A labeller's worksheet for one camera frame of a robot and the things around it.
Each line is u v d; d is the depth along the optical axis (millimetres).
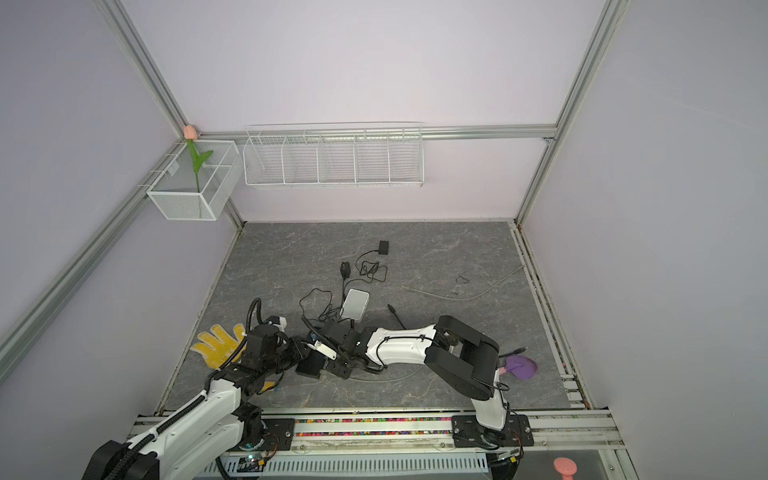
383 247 1117
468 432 738
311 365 826
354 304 971
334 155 992
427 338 500
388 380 826
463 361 469
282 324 815
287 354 757
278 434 738
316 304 979
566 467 607
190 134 891
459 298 992
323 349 759
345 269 1021
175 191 784
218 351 868
